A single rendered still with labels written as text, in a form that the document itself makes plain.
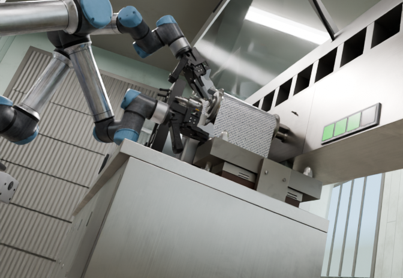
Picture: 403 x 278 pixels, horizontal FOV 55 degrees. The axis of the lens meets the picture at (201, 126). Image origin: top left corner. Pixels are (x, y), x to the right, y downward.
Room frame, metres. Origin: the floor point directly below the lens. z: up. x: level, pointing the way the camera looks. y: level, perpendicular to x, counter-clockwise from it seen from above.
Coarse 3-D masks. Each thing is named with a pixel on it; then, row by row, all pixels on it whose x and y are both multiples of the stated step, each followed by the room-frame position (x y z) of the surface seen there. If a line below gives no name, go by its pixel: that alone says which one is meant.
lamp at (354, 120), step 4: (360, 112) 1.01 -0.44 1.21; (352, 116) 1.04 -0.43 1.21; (356, 116) 1.02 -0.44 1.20; (348, 120) 1.05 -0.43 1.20; (352, 120) 1.04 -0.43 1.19; (356, 120) 1.02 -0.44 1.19; (348, 124) 1.05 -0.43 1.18; (352, 124) 1.03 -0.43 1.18; (356, 124) 1.02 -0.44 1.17; (348, 128) 1.05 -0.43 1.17; (352, 128) 1.03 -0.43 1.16
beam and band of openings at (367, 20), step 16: (384, 0) 0.99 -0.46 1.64; (400, 0) 0.92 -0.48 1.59; (368, 16) 1.05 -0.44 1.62; (384, 16) 0.99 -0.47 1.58; (400, 16) 0.97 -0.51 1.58; (352, 32) 1.13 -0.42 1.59; (368, 32) 1.04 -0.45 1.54; (384, 32) 1.03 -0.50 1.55; (400, 32) 0.90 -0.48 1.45; (320, 48) 1.32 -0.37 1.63; (336, 48) 1.22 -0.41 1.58; (352, 48) 1.18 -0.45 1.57; (368, 48) 1.03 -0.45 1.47; (304, 64) 1.42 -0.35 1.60; (320, 64) 1.32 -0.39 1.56; (336, 64) 1.19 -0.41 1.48; (272, 80) 1.70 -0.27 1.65; (288, 80) 1.54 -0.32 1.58; (304, 80) 1.47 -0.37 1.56; (320, 80) 1.27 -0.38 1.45; (256, 96) 1.85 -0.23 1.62; (272, 96) 1.72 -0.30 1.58; (288, 96) 1.63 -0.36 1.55
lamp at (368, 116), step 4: (372, 108) 0.96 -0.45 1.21; (364, 112) 0.99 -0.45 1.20; (368, 112) 0.97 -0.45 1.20; (372, 112) 0.96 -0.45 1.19; (364, 116) 0.99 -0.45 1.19; (368, 116) 0.97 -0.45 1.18; (372, 116) 0.95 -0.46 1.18; (364, 120) 0.99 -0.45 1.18; (368, 120) 0.97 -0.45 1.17; (372, 120) 0.95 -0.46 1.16; (364, 124) 0.98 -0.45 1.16
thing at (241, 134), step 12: (216, 120) 1.30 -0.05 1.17; (228, 120) 1.31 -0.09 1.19; (216, 132) 1.30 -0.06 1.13; (228, 132) 1.31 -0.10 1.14; (240, 132) 1.32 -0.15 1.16; (252, 132) 1.34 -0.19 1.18; (240, 144) 1.33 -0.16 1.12; (252, 144) 1.34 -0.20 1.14; (264, 144) 1.35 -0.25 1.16; (264, 156) 1.35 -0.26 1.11
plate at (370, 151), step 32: (352, 64) 1.09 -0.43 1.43; (384, 64) 0.94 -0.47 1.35; (320, 96) 1.24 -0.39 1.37; (352, 96) 1.07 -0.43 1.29; (384, 96) 0.93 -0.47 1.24; (320, 128) 1.20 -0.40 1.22; (384, 128) 0.94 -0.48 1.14; (288, 160) 1.39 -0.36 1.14; (320, 160) 1.29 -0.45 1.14; (352, 160) 1.21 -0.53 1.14; (384, 160) 1.13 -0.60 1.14
